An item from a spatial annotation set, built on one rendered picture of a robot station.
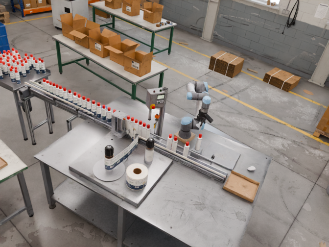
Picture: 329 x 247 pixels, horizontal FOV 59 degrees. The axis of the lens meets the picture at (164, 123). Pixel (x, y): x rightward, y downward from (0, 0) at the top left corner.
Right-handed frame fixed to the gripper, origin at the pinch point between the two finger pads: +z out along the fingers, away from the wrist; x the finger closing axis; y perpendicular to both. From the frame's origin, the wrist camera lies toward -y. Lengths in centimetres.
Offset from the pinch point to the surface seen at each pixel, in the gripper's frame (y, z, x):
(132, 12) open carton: 325, 35, -356
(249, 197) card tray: -68, 38, 24
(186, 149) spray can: 6.3, 20.1, 17.6
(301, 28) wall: -35, 17, -518
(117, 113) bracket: 87, 7, 25
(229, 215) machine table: -58, 38, 54
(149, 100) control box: 56, -18, 15
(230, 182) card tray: -46, 38, 15
